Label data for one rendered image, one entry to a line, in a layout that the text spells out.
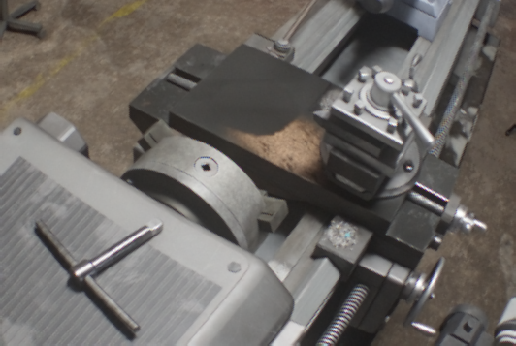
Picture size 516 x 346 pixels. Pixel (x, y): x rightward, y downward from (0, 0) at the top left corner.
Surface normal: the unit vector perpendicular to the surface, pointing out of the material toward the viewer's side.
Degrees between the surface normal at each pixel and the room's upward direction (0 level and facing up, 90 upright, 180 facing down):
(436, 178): 0
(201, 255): 0
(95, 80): 0
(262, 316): 45
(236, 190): 35
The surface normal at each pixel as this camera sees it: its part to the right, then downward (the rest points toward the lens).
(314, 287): 0.57, -0.30
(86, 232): 0.09, -0.68
